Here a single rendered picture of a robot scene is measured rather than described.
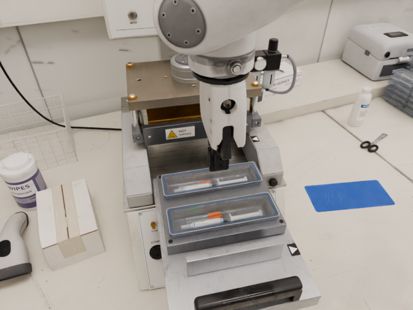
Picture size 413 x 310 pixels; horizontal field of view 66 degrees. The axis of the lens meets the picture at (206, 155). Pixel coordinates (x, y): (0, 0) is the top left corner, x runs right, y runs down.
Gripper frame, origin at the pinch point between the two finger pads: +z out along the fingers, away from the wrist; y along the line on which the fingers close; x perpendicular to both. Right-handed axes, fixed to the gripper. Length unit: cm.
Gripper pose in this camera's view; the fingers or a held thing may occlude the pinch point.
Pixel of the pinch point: (218, 158)
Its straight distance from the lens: 51.2
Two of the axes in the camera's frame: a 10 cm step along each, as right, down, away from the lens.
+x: -9.8, 1.3, -1.5
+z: 0.0, 7.7, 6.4
